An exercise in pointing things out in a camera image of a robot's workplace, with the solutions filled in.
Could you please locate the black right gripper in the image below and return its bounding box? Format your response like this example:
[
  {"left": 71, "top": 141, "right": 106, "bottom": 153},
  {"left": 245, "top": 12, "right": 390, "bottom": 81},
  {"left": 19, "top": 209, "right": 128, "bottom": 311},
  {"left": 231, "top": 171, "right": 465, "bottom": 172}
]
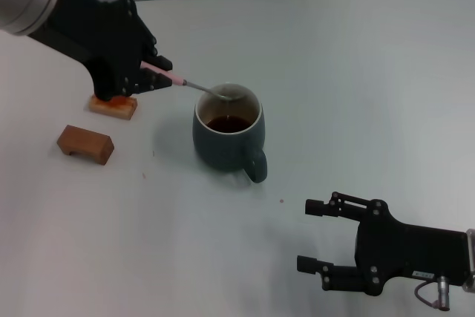
[{"left": 295, "top": 191, "right": 468, "bottom": 296}]

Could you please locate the right gripper cable with plug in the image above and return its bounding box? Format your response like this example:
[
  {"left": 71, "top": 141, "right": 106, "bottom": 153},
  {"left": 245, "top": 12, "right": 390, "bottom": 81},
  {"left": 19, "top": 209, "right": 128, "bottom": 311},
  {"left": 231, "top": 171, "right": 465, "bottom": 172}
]
[{"left": 414, "top": 275, "right": 451, "bottom": 311}]

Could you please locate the grey ceramic cup with coffee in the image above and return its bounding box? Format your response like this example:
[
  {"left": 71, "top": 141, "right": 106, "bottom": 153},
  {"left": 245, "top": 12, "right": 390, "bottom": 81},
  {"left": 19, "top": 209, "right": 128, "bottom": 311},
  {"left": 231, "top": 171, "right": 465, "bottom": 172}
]
[{"left": 191, "top": 81, "right": 269, "bottom": 184}]

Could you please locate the pink handled metal spoon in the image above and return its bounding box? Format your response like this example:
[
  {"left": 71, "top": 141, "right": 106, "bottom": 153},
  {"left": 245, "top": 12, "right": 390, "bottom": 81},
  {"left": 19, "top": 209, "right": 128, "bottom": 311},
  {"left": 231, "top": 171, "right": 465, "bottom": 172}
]
[{"left": 140, "top": 65, "right": 235, "bottom": 102}]

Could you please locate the light wooden block orange stain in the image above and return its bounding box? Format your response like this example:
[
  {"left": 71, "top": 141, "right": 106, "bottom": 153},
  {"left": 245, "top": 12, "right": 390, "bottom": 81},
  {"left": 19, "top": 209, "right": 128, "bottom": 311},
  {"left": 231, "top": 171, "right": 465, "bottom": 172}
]
[{"left": 88, "top": 94, "right": 139, "bottom": 121}]

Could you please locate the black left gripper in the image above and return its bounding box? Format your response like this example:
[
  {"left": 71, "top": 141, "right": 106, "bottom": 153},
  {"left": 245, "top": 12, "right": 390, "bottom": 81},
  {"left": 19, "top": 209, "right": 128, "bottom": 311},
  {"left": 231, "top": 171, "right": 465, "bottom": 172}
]
[{"left": 27, "top": 0, "right": 174, "bottom": 102}]

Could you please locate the dark brown wooden bridge block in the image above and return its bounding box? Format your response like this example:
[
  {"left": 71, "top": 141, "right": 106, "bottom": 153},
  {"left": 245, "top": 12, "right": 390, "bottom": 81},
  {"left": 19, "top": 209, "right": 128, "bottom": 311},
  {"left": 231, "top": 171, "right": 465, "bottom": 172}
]
[{"left": 56, "top": 124, "right": 115, "bottom": 166}]

